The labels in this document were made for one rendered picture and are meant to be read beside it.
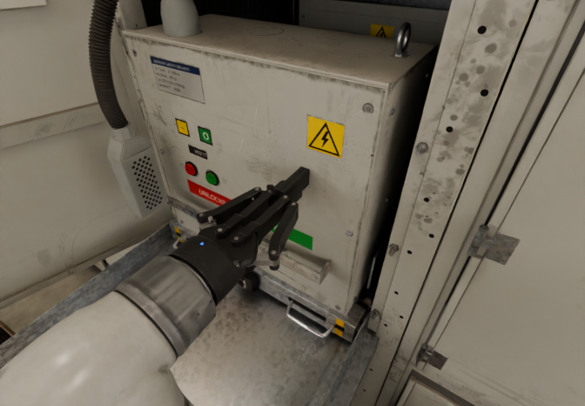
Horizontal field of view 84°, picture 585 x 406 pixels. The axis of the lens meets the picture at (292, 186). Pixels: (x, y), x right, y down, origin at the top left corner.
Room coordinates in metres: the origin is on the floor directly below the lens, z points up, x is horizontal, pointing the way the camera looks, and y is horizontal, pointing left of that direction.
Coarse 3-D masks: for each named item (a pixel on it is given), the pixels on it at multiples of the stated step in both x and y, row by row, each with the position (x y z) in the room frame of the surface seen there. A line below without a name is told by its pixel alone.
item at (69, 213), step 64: (0, 0) 0.60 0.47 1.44; (64, 0) 0.68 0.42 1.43; (0, 64) 0.59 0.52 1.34; (64, 64) 0.66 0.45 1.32; (0, 128) 0.55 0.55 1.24; (64, 128) 0.61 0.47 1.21; (0, 192) 0.52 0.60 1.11; (64, 192) 0.59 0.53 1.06; (0, 256) 0.48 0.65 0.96; (64, 256) 0.55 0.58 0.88
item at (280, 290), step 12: (180, 228) 0.60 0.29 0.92; (264, 276) 0.45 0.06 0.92; (264, 288) 0.45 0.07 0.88; (276, 288) 0.43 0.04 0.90; (288, 288) 0.42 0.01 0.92; (288, 300) 0.42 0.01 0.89; (300, 300) 0.40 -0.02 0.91; (312, 300) 0.39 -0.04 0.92; (300, 312) 0.40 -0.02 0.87; (312, 312) 0.39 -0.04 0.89; (324, 312) 0.37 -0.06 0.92; (336, 312) 0.37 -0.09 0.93; (360, 312) 0.37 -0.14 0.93; (324, 324) 0.37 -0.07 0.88; (336, 324) 0.35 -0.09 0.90; (348, 324) 0.34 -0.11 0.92; (348, 336) 0.34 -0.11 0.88
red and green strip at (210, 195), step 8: (192, 184) 0.57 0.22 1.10; (192, 192) 0.57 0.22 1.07; (200, 192) 0.56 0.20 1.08; (208, 192) 0.54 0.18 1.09; (216, 200) 0.53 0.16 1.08; (224, 200) 0.52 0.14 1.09; (296, 232) 0.42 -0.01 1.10; (296, 240) 0.42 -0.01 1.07; (304, 240) 0.41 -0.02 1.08; (312, 240) 0.40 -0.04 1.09; (312, 248) 0.40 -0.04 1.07
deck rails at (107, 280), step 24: (144, 240) 0.57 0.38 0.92; (168, 240) 0.62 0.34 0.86; (120, 264) 0.51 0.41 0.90; (144, 264) 0.55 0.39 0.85; (96, 288) 0.45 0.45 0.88; (48, 312) 0.37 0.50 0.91; (72, 312) 0.40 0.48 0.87; (24, 336) 0.33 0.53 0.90; (360, 336) 0.35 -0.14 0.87; (0, 360) 0.29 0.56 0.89; (336, 360) 0.31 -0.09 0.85; (336, 384) 0.25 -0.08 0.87
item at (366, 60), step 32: (128, 32) 0.61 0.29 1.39; (160, 32) 0.62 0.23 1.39; (224, 32) 0.62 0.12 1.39; (256, 32) 0.62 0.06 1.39; (288, 32) 0.62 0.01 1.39; (320, 32) 0.62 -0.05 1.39; (288, 64) 0.43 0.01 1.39; (320, 64) 0.44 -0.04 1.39; (352, 64) 0.44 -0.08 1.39; (384, 64) 0.44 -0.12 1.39; (416, 64) 0.45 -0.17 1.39; (416, 96) 0.49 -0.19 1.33; (384, 128) 0.37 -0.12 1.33; (384, 160) 0.39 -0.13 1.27; (384, 192) 0.43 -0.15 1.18; (384, 224) 0.48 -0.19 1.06; (352, 288) 0.36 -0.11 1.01
